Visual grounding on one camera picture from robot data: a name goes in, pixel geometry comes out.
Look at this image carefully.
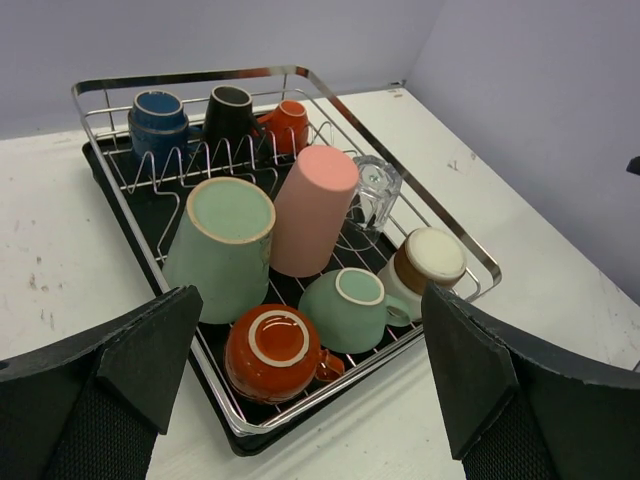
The pink plastic tumbler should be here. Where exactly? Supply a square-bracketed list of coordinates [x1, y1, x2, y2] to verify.
[270, 145, 359, 278]

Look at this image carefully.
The blue ceramic mug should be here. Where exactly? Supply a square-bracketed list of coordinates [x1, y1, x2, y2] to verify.
[128, 90, 202, 176]

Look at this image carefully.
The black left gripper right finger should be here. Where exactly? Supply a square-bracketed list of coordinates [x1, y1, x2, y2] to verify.
[421, 283, 639, 479]

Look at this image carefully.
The small orange cup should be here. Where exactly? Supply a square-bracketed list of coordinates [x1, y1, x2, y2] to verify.
[257, 100, 309, 154]

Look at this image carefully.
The chrome wire dish rack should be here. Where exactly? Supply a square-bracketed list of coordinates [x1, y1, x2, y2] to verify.
[72, 65, 501, 453]

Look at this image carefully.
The red orange glazed cup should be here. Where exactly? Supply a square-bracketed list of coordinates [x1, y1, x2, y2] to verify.
[224, 304, 345, 404]

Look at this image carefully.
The black drip tray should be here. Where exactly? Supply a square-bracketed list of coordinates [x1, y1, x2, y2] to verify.
[82, 129, 423, 457]

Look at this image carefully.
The tall mint green mug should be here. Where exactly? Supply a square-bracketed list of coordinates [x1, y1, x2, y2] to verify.
[162, 177, 276, 325]

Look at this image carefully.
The white and brown cup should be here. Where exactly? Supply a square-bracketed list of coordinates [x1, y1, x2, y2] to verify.
[377, 227, 467, 322]

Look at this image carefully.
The black ceramic mug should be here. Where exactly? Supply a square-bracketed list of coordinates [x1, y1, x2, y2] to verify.
[202, 85, 264, 153]

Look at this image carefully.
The small mint green cup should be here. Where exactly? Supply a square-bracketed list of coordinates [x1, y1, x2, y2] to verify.
[298, 267, 411, 354]

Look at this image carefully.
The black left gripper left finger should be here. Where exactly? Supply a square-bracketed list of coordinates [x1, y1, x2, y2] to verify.
[1, 286, 203, 479]

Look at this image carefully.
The clear glass tumbler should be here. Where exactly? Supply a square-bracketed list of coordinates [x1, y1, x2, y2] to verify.
[337, 155, 403, 252]

